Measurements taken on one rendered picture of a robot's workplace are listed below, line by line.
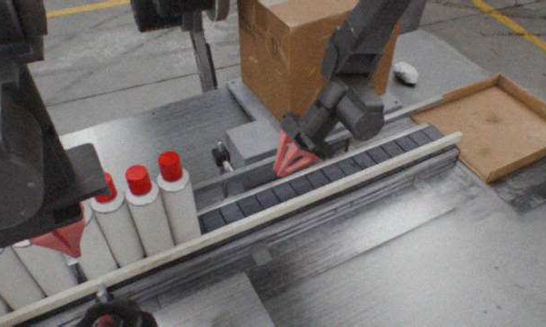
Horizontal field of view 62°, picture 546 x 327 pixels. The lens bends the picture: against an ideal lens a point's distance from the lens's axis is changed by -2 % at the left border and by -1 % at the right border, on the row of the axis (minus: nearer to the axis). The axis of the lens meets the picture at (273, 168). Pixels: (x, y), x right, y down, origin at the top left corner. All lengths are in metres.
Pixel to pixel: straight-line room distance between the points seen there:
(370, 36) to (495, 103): 0.68
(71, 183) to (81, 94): 2.45
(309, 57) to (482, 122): 0.49
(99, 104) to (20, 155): 2.45
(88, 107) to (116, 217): 2.03
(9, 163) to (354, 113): 0.54
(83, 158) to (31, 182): 0.14
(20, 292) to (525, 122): 1.15
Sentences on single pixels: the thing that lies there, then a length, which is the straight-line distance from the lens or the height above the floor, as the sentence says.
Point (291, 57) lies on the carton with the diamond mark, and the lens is 0.97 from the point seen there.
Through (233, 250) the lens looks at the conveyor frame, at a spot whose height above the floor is 0.87.
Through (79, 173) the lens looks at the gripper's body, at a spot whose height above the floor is 1.29.
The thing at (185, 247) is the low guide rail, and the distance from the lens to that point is 0.80.
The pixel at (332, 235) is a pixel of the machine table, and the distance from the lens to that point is 0.91.
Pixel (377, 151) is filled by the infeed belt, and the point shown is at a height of 0.88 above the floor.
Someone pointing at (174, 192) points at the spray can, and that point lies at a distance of 0.72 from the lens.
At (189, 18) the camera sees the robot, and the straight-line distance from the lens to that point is 1.55.
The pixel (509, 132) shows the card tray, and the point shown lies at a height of 0.83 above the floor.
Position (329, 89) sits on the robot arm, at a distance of 0.78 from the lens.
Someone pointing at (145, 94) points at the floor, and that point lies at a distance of 2.73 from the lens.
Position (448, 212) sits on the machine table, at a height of 0.83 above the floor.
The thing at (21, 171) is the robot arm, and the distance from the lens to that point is 0.29.
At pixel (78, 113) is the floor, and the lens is 2.71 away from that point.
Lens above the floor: 1.56
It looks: 46 degrees down
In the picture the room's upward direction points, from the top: straight up
